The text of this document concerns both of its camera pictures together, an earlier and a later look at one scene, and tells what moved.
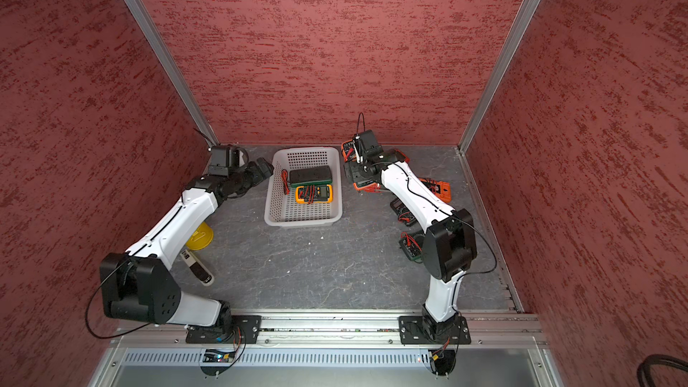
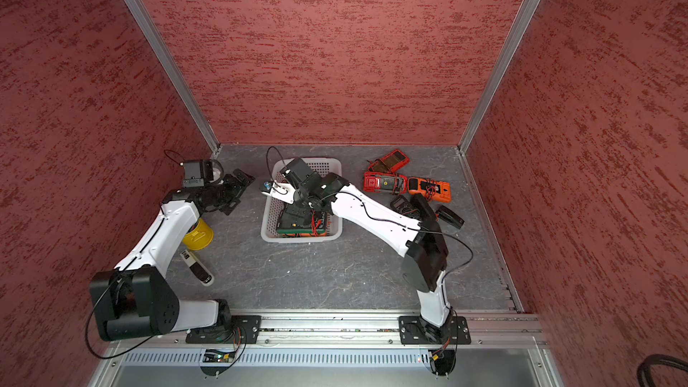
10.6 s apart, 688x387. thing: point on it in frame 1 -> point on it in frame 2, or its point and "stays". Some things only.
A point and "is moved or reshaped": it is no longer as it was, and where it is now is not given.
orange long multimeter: (442, 189) stays
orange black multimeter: (348, 150) -> (303, 235)
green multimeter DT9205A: (412, 247) is moved or reshaped
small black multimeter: (403, 213) stays
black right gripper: (352, 169) -> (310, 206)
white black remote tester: (195, 265) stays
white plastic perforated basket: (282, 210) is moved or reshaped
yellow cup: (201, 237) stays
